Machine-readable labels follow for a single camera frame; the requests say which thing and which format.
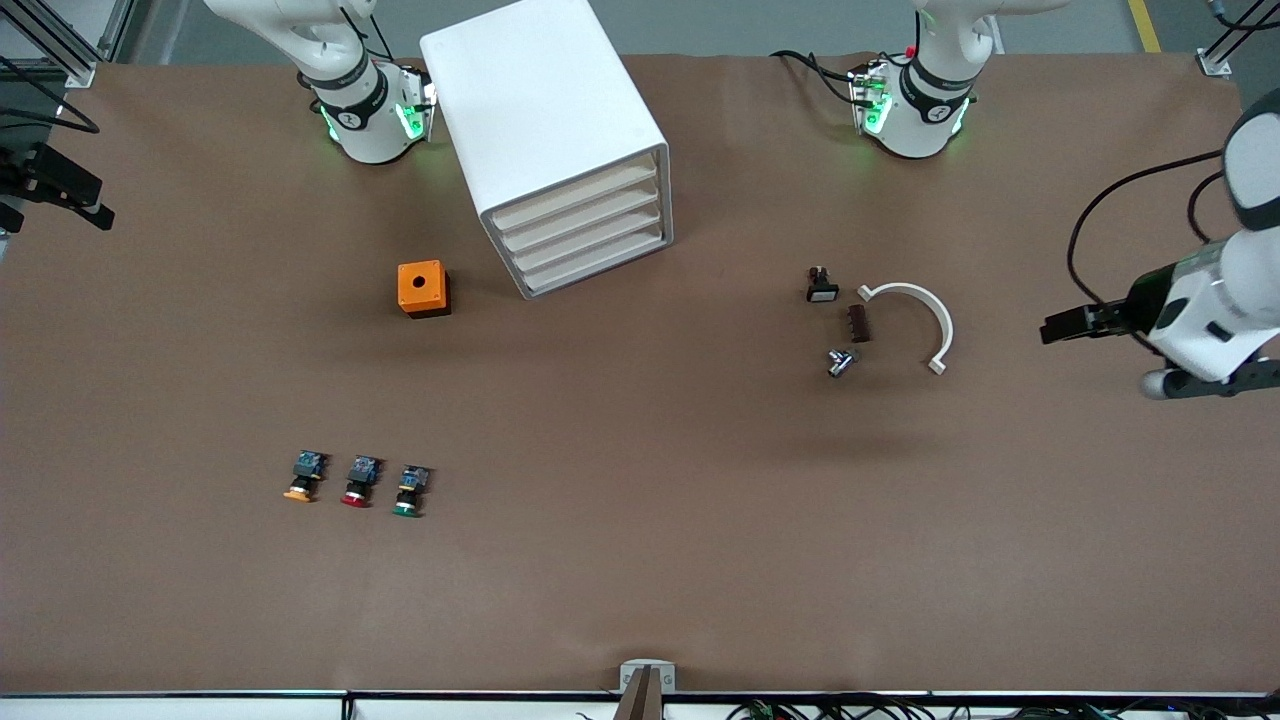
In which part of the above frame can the yellow push button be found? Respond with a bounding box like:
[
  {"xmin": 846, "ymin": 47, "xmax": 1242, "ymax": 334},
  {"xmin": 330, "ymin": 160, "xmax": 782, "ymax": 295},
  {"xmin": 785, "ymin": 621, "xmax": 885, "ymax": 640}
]
[{"xmin": 282, "ymin": 450, "xmax": 329, "ymax": 504}]

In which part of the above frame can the white tray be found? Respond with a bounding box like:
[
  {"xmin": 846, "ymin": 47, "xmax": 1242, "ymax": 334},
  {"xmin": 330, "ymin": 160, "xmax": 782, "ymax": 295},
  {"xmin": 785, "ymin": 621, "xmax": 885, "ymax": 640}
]
[{"xmin": 490, "ymin": 150, "xmax": 663, "ymax": 233}]

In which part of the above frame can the orange button box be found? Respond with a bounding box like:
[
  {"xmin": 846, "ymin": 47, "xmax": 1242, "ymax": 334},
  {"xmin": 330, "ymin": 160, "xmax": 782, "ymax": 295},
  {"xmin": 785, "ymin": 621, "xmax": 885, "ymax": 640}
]
[{"xmin": 397, "ymin": 260, "xmax": 451, "ymax": 319}]

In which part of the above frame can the red push button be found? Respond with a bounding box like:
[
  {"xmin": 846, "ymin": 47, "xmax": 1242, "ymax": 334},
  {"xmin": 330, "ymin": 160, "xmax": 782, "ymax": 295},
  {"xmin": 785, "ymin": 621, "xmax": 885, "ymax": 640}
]
[{"xmin": 340, "ymin": 455, "xmax": 383, "ymax": 509}]

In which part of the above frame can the green push button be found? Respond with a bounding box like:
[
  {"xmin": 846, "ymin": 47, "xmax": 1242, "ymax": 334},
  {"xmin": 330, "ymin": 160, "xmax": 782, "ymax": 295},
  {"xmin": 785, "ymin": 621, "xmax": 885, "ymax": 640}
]
[{"xmin": 391, "ymin": 464, "xmax": 433, "ymax": 519}]

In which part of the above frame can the white semicircular clamp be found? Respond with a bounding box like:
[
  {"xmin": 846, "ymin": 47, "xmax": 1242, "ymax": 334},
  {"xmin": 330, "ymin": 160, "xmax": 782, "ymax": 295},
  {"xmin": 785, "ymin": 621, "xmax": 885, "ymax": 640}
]
[{"xmin": 857, "ymin": 282, "xmax": 955, "ymax": 377}]

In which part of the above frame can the base connector box green light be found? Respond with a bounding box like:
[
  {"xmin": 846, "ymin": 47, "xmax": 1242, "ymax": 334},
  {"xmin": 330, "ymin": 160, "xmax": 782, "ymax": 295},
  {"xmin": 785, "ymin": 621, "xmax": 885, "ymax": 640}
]
[
  {"xmin": 848, "ymin": 58, "xmax": 894, "ymax": 137},
  {"xmin": 397, "ymin": 63, "xmax": 439, "ymax": 143}
]

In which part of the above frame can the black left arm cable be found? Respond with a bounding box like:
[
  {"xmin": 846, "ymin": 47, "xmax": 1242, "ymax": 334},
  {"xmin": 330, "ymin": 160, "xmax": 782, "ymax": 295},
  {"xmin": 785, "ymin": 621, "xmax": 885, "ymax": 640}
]
[{"xmin": 1065, "ymin": 148, "xmax": 1233, "ymax": 323}]

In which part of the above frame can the aluminium frame profile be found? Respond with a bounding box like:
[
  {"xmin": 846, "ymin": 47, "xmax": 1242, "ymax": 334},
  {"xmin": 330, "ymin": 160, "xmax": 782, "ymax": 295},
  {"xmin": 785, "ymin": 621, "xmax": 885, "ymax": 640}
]
[
  {"xmin": 0, "ymin": 0, "xmax": 137, "ymax": 90},
  {"xmin": 1196, "ymin": 0, "xmax": 1280, "ymax": 80}
]

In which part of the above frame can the black base power cable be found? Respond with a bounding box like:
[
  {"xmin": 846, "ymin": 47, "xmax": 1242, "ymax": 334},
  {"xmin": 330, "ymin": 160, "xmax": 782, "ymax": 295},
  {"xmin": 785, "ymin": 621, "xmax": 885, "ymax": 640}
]
[
  {"xmin": 338, "ymin": 0, "xmax": 397, "ymax": 69},
  {"xmin": 769, "ymin": 48, "xmax": 863, "ymax": 103}
]

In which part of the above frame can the grey camera post bracket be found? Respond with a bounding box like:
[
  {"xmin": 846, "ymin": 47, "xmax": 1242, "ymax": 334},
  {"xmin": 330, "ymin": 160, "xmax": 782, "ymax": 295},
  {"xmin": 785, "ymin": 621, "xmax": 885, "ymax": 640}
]
[{"xmin": 613, "ymin": 659, "xmax": 678, "ymax": 720}]

